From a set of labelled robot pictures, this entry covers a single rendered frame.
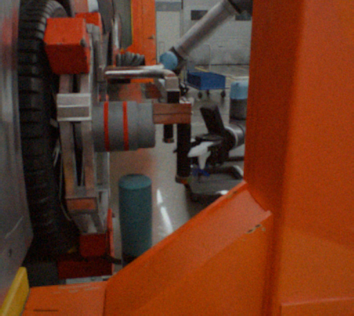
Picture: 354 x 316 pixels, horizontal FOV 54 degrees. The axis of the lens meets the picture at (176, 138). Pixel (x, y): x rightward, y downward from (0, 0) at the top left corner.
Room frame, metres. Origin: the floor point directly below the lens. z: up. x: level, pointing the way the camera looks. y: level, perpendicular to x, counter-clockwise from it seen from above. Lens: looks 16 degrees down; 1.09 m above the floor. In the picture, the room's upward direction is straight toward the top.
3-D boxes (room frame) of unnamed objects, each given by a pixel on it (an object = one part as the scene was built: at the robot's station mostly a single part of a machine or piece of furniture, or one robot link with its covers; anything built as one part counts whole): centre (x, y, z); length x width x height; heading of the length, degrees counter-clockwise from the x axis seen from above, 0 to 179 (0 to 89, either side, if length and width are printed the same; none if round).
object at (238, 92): (1.06, -0.21, 0.91); 0.11 x 0.08 x 0.11; 138
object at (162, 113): (0.80, 0.01, 0.93); 0.09 x 0.05 x 0.05; 98
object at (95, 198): (0.94, 0.24, 0.85); 0.54 x 0.07 x 0.54; 8
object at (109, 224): (0.94, 0.27, 0.48); 0.16 x 0.12 x 0.17; 98
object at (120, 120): (0.95, 0.17, 0.85); 0.21 x 0.14 x 0.14; 98
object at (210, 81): (6.85, -0.56, 0.48); 1.00 x 0.61 x 0.96; 15
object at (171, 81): (0.86, 0.10, 1.03); 0.19 x 0.18 x 0.11; 98
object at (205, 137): (0.92, -0.10, 0.80); 0.12 x 0.08 x 0.09; 143
